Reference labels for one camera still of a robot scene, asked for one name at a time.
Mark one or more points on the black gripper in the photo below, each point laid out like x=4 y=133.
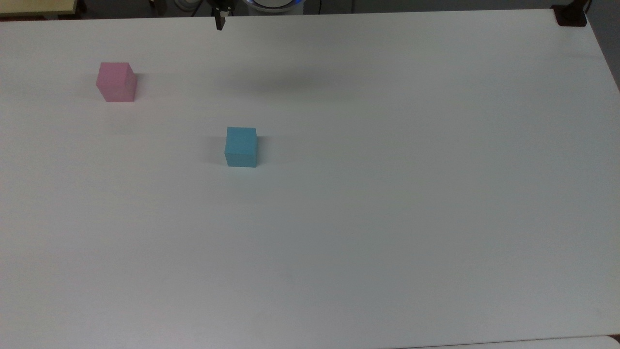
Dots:
x=222 y=3

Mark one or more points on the beige side table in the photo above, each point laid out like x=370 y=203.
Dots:
x=34 y=7

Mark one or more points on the blue cube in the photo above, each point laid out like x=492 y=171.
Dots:
x=241 y=147

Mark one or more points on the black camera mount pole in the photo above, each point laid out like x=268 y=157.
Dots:
x=570 y=15

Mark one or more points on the pink cube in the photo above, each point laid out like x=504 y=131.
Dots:
x=116 y=82

